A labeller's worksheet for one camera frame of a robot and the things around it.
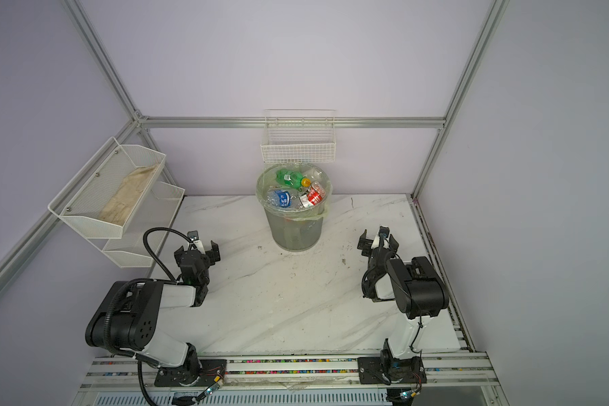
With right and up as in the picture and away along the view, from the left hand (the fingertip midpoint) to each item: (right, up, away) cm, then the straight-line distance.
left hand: (197, 245), depth 92 cm
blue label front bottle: (+32, +17, -10) cm, 37 cm away
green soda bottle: (+36, +24, -6) cm, 43 cm away
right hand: (+67, +5, +1) cm, 67 cm away
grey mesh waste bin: (+36, +3, +1) cm, 36 cm away
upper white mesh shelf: (-22, +15, -17) cm, 32 cm away
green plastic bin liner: (+37, +20, -1) cm, 42 cm away
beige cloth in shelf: (-17, +14, -15) cm, 27 cm away
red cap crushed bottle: (+44, +18, -12) cm, 49 cm away
